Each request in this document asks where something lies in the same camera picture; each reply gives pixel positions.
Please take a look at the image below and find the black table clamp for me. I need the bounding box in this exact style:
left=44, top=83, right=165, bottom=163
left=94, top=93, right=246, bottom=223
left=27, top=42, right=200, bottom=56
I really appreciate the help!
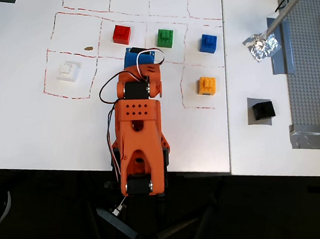
left=104, top=145, right=125, bottom=191
left=155, top=148, right=172, bottom=206

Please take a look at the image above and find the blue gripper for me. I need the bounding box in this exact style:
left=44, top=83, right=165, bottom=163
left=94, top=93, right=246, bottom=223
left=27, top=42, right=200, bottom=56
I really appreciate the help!
left=124, top=46, right=156, bottom=70

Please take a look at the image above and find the long grey tape strip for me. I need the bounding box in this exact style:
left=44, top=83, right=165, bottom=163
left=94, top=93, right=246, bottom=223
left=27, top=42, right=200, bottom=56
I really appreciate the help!
left=263, top=16, right=300, bottom=77

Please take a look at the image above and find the white red wrist cable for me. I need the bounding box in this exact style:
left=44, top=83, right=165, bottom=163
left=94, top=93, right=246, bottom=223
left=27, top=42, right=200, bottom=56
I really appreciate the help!
left=134, top=47, right=166, bottom=82

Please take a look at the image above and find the grey studded baseplate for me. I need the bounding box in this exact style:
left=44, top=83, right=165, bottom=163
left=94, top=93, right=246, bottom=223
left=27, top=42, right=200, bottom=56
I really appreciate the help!
left=267, top=0, right=320, bottom=132

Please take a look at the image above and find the green toy brick block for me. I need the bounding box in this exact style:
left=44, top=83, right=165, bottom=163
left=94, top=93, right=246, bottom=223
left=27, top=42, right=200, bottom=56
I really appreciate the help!
left=156, top=28, right=175, bottom=49

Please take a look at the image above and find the red toy brick block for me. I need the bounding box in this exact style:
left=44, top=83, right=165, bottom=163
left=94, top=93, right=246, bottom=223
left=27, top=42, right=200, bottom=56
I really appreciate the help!
left=112, top=24, right=133, bottom=45

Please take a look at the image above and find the yellow toy brick block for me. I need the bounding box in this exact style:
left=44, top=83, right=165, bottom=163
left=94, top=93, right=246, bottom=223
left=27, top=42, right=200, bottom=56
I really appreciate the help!
left=197, top=76, right=217, bottom=97

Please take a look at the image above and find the white toy brick block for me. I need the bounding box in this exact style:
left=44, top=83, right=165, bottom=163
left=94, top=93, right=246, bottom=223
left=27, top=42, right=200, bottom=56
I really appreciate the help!
left=54, top=60, right=81, bottom=84

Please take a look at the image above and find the white cable with connector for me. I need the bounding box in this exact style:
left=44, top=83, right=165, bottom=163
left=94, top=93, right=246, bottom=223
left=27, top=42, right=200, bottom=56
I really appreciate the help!
left=113, top=195, right=128, bottom=217

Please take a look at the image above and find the wide grey duct tape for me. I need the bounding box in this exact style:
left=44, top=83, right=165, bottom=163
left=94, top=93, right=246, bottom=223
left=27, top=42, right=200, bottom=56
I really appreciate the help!
left=287, top=123, right=320, bottom=151

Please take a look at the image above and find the black servo cable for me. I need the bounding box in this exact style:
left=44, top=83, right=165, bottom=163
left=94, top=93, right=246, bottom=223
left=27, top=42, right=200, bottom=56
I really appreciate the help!
left=98, top=69, right=149, bottom=108

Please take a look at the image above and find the grey strap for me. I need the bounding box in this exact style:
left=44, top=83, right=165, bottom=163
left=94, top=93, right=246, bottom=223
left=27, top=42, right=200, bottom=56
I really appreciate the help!
left=0, top=190, right=13, bottom=239

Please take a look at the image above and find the dark tripod leg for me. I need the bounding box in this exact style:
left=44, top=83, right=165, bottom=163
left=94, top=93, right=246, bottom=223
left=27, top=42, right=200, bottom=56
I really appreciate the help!
left=93, top=207, right=144, bottom=239
left=156, top=213, right=200, bottom=239

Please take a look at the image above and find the metal rod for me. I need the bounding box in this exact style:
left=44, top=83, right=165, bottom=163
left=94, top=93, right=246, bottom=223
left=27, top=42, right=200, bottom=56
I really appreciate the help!
left=262, top=0, right=302, bottom=43

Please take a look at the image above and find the red white black cable bundle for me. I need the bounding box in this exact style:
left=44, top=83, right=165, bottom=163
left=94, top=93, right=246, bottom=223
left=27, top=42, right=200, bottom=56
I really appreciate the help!
left=101, top=104, right=130, bottom=184

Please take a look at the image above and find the thin black cable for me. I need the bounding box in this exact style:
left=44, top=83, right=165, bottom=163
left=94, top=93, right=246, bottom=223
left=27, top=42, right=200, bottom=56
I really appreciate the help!
left=275, top=0, right=291, bottom=14

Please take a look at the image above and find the grey square tape marker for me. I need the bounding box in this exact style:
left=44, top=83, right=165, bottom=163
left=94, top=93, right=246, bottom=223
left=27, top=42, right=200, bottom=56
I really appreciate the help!
left=244, top=97, right=275, bottom=127

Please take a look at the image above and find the black toy brick block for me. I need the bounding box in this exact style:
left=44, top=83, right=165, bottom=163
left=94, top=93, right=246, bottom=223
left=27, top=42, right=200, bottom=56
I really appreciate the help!
left=250, top=99, right=278, bottom=123

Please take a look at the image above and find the blue toy brick block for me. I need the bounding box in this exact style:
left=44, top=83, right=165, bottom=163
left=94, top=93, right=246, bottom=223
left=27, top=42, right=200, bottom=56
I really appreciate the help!
left=199, top=34, right=219, bottom=54

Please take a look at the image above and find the crumpled aluminium foil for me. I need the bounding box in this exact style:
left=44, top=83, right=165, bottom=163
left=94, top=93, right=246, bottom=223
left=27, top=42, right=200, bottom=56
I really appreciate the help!
left=240, top=30, right=283, bottom=65

